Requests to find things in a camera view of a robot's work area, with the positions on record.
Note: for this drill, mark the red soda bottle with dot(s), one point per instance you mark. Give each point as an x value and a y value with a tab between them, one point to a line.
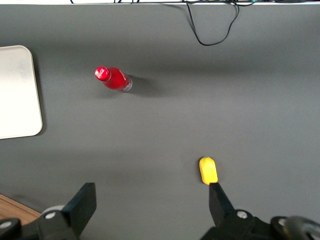
113	78

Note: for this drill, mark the white plastic tray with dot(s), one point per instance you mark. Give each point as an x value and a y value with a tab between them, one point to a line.
16	92

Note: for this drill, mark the yellow plastic banana piece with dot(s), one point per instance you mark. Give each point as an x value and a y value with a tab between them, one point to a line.
208	170

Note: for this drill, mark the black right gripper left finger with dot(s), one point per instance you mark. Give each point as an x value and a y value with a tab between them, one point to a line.
80	207

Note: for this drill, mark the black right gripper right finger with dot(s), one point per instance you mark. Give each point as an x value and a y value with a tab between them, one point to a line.
222	207

